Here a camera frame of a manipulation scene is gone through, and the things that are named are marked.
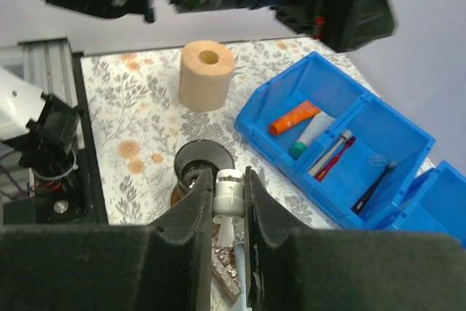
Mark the white toothbrush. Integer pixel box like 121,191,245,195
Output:
213,169,245,247

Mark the orange toothpaste tube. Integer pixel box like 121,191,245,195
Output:
268,101,321,136

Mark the white tube green cap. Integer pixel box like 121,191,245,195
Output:
290,111,334,159

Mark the dark smoked plastic cup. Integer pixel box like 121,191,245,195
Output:
174,139,234,189

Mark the black toothbrush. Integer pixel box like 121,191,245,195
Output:
351,161,397,215

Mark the oval wooden tray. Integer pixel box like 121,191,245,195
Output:
170,181,190,208

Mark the left blue divided bin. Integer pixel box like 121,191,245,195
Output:
234,52,435,229

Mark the wooden ring roll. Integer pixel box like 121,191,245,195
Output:
178,40,235,113

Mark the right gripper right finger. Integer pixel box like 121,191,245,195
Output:
245,168,465,310

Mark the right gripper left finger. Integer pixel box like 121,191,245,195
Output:
1,170,213,310

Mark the clear textured acrylic holder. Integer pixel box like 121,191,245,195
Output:
212,241,241,302

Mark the grey toothbrush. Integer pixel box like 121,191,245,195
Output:
309,130,352,176

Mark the aluminium frame rail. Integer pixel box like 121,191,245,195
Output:
1,38,78,107

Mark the right blue divided bin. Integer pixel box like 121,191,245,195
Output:
379,161,465,245

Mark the red toothbrush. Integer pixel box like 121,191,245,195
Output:
315,136,356,182

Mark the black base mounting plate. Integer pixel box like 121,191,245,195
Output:
1,55,108,224

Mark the blue divided bin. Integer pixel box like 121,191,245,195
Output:
234,52,435,229
379,161,465,245

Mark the floral table mat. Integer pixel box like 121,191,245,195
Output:
79,36,438,311

